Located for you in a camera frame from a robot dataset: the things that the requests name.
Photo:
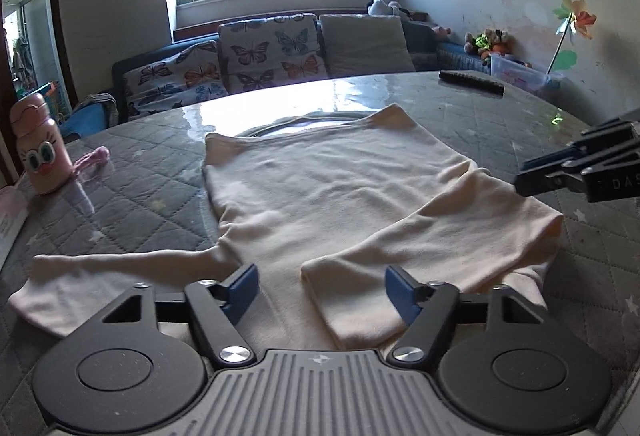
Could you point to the black and white plush toy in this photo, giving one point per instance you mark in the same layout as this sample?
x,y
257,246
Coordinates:
x,y
380,7

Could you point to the colourful paper pinwheel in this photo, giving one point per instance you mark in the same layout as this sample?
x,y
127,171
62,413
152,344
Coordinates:
x,y
575,24

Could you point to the butterfly print cushion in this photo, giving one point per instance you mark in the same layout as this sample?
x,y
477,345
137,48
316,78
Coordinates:
x,y
175,81
270,51

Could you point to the grey cushion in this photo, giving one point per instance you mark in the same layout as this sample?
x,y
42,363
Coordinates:
x,y
365,44

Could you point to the cream long-sleeve shirt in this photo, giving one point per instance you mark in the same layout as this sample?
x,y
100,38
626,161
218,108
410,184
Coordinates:
x,y
350,196

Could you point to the clear plastic storage box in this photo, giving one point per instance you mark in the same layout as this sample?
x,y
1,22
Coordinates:
x,y
520,74

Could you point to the round glass turntable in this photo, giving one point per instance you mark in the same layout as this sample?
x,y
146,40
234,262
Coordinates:
x,y
300,122

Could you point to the dark blue sofa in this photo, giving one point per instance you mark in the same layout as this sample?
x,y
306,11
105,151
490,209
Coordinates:
x,y
150,61

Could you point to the pink cartoon water bottle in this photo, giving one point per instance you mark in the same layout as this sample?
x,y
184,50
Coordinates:
x,y
40,146

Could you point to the pink plush toy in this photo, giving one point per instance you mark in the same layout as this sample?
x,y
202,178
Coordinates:
x,y
442,32

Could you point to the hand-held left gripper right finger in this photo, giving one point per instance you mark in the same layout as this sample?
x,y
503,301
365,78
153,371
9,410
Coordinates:
x,y
399,291

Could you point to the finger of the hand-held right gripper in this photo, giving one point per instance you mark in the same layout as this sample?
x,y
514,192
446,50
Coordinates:
x,y
542,178
597,136

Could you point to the grey crumpled cloth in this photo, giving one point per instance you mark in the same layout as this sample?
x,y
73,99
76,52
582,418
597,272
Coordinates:
x,y
97,109

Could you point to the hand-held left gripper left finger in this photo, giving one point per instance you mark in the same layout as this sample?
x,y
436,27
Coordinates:
x,y
244,290

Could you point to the black remote control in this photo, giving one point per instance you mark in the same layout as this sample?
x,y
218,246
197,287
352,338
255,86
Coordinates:
x,y
471,82

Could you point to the pile of plush toys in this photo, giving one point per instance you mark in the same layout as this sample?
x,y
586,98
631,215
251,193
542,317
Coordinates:
x,y
487,41

